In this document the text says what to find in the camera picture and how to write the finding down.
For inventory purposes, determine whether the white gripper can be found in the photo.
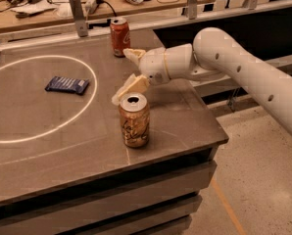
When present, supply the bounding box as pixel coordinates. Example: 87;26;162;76
112;47;170;105

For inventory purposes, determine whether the blue rxbar blueberry wrapper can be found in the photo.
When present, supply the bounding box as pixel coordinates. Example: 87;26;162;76
45;76;89;95

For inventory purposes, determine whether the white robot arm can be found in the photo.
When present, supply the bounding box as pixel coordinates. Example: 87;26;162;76
112;27;292;135

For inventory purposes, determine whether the red coke can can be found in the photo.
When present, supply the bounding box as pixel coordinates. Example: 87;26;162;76
110;17;130;57

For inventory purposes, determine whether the gold opened soda can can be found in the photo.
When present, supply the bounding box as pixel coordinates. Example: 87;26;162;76
119;92;150;148

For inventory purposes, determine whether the grey drawer cabinet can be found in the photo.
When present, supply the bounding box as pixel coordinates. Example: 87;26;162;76
0;149;217;235

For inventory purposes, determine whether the grey metal bracket post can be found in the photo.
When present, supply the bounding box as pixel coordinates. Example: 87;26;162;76
69;0;88;37

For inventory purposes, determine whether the metal rail upright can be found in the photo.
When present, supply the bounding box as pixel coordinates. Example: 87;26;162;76
185;0;197;20

